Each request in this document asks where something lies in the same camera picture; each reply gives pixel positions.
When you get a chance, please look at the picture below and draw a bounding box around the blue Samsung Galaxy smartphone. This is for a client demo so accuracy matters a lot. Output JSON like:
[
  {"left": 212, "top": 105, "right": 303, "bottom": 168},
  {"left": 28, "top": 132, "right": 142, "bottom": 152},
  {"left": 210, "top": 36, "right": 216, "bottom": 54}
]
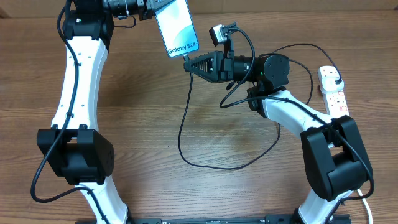
[{"left": 155, "top": 0, "right": 199, "bottom": 58}]

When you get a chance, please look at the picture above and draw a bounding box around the black USB charging cable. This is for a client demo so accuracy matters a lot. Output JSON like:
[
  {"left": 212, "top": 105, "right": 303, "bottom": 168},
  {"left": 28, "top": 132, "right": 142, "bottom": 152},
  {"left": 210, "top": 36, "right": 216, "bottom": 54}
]
[{"left": 177, "top": 43, "right": 343, "bottom": 170}]

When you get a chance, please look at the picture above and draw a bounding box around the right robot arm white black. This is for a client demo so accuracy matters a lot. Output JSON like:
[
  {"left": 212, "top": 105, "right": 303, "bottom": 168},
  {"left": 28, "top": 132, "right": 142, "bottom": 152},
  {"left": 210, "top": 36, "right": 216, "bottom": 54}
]
[{"left": 183, "top": 41, "right": 374, "bottom": 223}]

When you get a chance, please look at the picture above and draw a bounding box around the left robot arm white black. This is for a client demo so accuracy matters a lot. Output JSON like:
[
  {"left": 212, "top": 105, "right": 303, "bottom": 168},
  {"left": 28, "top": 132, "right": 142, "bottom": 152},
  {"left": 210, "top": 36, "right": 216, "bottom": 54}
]
[{"left": 37, "top": 0, "right": 167, "bottom": 223}]

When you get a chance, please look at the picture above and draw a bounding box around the white charger adapter plug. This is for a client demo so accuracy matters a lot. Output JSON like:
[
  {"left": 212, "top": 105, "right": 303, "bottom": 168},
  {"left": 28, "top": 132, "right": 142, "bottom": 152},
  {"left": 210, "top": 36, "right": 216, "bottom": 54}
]
[{"left": 320, "top": 77, "right": 345, "bottom": 94}]

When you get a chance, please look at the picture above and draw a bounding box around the white power strip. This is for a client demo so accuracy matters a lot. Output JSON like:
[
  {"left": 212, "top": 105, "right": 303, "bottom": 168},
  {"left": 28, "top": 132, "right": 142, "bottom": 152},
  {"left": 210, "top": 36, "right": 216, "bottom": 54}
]
[{"left": 318, "top": 65, "right": 349, "bottom": 118}]

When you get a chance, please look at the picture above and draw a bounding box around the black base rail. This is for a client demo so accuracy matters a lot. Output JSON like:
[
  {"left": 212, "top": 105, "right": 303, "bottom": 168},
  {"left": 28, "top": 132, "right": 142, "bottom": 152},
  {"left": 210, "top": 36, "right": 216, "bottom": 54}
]
[{"left": 74, "top": 214, "right": 352, "bottom": 224}]

